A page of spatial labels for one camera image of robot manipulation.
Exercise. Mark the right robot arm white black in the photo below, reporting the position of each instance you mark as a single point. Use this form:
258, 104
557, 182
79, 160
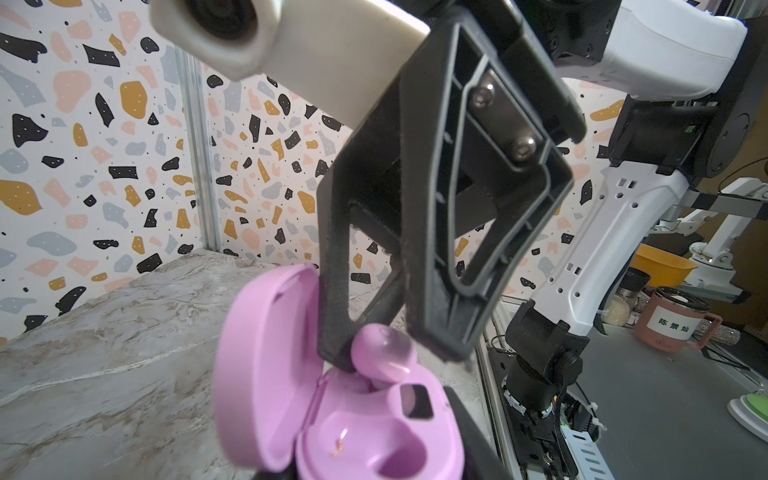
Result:
692, 80

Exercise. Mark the pink earbud case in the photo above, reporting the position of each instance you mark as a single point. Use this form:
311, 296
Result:
276, 404

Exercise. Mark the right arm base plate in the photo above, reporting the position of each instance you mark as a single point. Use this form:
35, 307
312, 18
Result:
547, 361

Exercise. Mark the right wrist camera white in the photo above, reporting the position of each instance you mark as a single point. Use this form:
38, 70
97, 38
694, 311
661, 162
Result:
339, 55

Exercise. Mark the yellow bowl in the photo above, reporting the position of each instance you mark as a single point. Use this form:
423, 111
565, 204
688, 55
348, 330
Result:
665, 269

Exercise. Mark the pink mug with label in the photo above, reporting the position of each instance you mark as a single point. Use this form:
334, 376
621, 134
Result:
673, 320

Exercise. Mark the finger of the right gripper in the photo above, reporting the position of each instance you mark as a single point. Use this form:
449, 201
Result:
479, 177
359, 205

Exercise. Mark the green white round pad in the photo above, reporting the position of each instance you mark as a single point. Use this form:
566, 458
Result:
750, 411

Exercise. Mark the right aluminium corner post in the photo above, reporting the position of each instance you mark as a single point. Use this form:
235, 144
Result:
191, 84

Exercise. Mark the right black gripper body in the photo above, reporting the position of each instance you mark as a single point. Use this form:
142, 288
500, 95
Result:
570, 33

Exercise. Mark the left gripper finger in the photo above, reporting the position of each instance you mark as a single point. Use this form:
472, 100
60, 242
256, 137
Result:
481, 462

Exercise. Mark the pink earbud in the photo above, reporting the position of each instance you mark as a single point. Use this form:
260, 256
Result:
383, 354

